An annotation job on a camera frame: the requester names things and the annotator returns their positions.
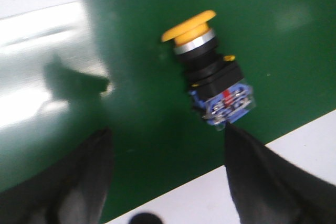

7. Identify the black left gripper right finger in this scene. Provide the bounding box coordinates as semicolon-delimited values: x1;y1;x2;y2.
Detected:
224;123;335;223

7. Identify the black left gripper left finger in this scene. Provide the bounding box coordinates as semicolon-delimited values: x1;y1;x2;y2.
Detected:
1;128;113;223

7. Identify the yellow mushroom push button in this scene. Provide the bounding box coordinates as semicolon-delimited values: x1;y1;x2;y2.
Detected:
161;10;255;130

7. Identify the green conveyor belt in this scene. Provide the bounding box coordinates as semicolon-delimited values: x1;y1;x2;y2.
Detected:
1;0;335;221

